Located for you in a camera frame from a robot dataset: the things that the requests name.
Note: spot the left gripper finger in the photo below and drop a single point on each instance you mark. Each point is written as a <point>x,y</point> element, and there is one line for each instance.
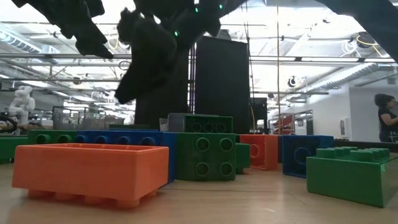
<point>90,40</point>

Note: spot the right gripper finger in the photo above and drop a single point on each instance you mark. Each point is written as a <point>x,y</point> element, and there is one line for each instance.
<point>149,68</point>
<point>130,26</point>

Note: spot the green 2x4 toy brick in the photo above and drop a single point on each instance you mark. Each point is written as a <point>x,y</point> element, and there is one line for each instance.
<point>348,180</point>
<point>49,137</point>
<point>243,157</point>
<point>208,124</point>

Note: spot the green 2x2 toy brick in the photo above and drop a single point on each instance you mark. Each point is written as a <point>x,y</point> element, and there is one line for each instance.
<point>205,157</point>
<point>12,149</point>

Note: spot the orange 2x4 toy brick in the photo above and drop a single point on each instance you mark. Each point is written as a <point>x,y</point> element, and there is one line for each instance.
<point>90,174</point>

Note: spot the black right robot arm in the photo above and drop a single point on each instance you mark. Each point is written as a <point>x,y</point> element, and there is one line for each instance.
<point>373,15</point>

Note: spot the background black robot arm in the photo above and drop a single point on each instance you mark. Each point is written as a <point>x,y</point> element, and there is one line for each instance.
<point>7,123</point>

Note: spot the blue 2x4 toy brick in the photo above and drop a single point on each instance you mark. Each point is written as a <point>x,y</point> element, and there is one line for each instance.
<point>124,138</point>

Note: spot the black folding partition screen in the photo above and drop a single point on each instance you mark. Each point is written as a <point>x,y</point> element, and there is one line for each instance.
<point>222,87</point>

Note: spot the grey mesh bin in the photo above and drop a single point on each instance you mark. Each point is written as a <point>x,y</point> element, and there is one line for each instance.
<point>93,119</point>

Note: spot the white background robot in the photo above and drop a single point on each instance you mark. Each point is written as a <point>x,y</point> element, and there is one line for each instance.
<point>21,102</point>

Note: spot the background wooden workbench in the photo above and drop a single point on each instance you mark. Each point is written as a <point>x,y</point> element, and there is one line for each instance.
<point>31,127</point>

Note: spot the black background cabinet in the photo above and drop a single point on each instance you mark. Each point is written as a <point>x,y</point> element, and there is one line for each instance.
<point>258,115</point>

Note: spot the orange 2x2 toy brick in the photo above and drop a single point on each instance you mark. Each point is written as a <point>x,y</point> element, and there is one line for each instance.
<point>261,151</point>

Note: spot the red background shelf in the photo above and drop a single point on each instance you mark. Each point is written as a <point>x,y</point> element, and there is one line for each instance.
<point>284,124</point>

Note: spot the blue 2x2 toy brick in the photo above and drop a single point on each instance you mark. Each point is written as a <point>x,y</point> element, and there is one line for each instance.
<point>298,155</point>

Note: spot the person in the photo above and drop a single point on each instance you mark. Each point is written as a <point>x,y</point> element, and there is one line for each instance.
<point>385,121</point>

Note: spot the white wall unit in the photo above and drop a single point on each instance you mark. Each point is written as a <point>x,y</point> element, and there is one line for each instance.
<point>344,127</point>

